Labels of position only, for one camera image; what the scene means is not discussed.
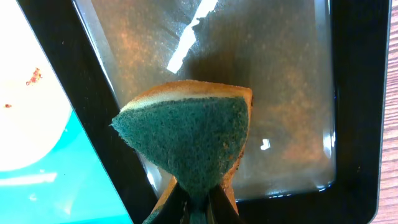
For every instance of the green rimmed plate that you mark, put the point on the green rimmed plate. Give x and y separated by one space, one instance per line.
34 106

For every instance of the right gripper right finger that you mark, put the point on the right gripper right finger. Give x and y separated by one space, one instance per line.
220 210

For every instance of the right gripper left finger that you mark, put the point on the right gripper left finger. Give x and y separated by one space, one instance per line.
172 211

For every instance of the teal plastic tray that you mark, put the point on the teal plastic tray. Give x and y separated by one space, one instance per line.
68 185

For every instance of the black water tray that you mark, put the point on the black water tray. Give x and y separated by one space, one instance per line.
317 70

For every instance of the green yellow sponge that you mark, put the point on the green yellow sponge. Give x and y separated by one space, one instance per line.
196 131

